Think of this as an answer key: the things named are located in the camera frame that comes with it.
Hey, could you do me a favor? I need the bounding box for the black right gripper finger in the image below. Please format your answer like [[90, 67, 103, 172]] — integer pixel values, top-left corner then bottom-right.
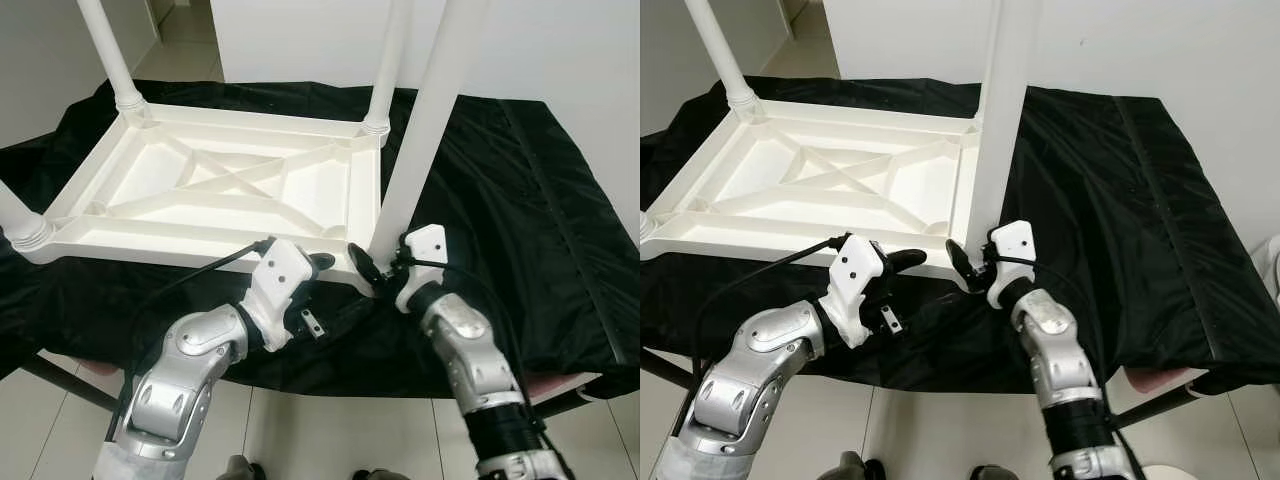
[[945, 238, 977, 287], [347, 243, 387, 292]]

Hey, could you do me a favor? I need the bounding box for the black metal table leg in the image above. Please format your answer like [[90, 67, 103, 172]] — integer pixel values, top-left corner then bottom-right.
[[20, 355, 123, 414], [1110, 385, 1203, 433], [530, 385, 603, 421], [640, 350, 698, 394]]

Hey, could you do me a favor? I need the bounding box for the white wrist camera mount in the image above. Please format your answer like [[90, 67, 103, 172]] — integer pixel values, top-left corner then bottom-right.
[[245, 238, 321, 351], [825, 235, 891, 349], [395, 225, 448, 313], [985, 220, 1036, 309]]

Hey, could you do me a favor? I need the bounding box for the white plastic table top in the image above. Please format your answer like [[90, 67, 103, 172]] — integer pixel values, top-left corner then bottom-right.
[[640, 98, 998, 287], [18, 100, 393, 297]]

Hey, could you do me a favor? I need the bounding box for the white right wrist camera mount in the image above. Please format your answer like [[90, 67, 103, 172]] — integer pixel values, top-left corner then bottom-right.
[[985, 220, 1036, 309], [395, 225, 448, 313]]

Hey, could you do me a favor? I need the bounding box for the white plastic container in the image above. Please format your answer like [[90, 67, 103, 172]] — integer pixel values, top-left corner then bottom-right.
[[1255, 235, 1280, 303]]

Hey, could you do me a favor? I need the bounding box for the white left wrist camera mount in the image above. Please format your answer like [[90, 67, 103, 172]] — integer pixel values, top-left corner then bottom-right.
[[245, 238, 321, 351], [825, 235, 891, 349]]

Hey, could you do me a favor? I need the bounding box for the black cloth table cover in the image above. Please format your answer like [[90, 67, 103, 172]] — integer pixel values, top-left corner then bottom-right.
[[0, 80, 641, 401], [640, 76, 1280, 396]]

